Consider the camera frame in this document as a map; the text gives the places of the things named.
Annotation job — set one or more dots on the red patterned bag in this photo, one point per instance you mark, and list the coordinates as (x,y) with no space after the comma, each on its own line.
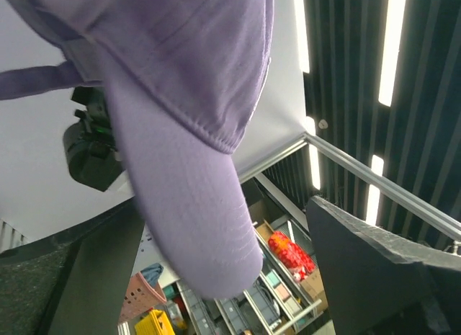
(291,255)

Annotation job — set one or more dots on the pink perforated basket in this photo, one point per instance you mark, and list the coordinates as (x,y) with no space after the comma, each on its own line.
(140,297)

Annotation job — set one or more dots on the yellow plastic crate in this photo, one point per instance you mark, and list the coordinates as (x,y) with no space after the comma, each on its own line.
(155,323)

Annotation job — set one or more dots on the purple LA baseball cap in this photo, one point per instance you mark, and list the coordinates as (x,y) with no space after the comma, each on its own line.
(181,79)

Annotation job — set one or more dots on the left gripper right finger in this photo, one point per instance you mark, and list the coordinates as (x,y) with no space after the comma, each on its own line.
(379,283)

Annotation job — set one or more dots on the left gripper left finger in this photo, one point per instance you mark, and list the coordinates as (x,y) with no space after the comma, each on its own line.
(74,281)

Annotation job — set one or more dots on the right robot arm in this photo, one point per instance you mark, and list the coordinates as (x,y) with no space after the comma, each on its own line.
(89,144)

